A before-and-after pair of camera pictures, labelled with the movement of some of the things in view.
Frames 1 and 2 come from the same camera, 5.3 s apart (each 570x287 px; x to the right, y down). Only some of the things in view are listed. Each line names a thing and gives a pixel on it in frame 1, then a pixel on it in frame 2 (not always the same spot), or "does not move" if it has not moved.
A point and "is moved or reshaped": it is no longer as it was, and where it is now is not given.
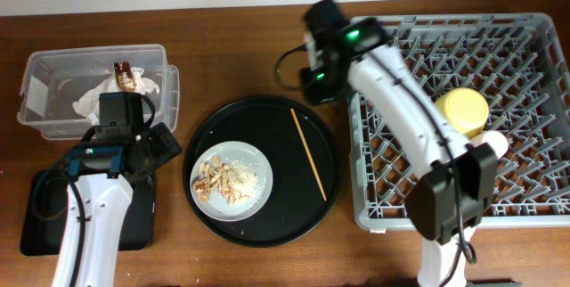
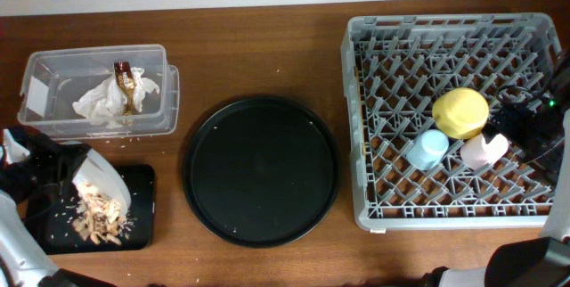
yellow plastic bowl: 464,110 does not move
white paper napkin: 88,102 does not move
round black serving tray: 305,164 does not move
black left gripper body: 162,147 → 44,171
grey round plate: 231,181 is moved or reshaped
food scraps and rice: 234,181 is moved or reshaped
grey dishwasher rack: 518,64 does not move
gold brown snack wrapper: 124,76 does not move
